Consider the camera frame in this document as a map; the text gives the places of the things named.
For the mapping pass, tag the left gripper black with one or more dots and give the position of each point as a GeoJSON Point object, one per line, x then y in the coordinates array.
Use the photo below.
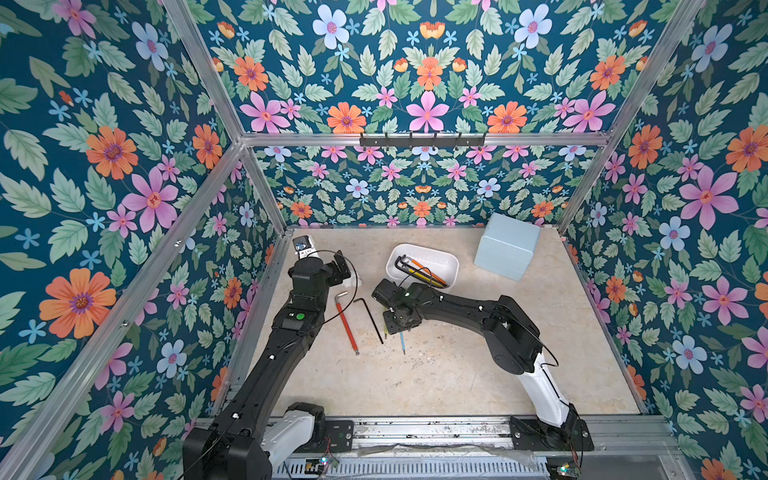
{"type": "Point", "coordinates": [335, 277]}

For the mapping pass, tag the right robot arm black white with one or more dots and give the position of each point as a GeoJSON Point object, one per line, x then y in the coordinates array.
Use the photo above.
{"type": "Point", "coordinates": [515, 346]}

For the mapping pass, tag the pale blue stacked box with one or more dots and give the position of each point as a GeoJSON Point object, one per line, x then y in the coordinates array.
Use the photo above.
{"type": "Point", "coordinates": [507, 246]}

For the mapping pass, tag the white plastic storage tray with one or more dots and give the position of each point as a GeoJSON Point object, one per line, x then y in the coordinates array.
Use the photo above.
{"type": "Point", "coordinates": [443, 264]}

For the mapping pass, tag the thin black hex key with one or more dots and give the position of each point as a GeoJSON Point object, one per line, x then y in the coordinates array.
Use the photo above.
{"type": "Point", "coordinates": [364, 317]}

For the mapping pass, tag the orange handled hex key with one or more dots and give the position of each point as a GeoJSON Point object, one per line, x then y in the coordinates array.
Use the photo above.
{"type": "Point", "coordinates": [425, 271]}

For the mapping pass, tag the aluminium frame post back right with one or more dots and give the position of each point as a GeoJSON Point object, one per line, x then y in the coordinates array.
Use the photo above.
{"type": "Point", "coordinates": [587, 182]}

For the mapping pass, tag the aluminium frame post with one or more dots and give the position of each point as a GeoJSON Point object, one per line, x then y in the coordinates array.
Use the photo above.
{"type": "Point", "coordinates": [263, 191]}
{"type": "Point", "coordinates": [587, 182]}

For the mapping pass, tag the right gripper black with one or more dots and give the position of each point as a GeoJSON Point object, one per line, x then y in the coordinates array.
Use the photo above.
{"type": "Point", "coordinates": [395, 318]}

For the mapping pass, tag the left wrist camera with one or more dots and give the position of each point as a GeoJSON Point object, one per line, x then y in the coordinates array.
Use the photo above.
{"type": "Point", "coordinates": [304, 246]}

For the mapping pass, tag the aluminium frame post back left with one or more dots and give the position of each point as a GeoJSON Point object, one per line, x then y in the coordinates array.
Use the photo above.
{"type": "Point", "coordinates": [263, 191]}

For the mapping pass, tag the large black hex key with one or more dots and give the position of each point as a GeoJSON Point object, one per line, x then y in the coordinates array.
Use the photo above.
{"type": "Point", "coordinates": [403, 266]}

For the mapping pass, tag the black hook rail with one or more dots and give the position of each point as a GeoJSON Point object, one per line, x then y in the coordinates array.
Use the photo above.
{"type": "Point", "coordinates": [410, 140]}

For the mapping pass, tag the red handled hex key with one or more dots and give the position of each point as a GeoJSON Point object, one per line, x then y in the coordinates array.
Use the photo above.
{"type": "Point", "coordinates": [345, 323]}

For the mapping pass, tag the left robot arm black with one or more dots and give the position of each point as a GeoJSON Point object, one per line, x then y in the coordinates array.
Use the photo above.
{"type": "Point", "coordinates": [231, 448]}

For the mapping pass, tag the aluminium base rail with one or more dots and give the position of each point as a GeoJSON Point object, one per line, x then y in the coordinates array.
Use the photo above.
{"type": "Point", "coordinates": [485, 447]}

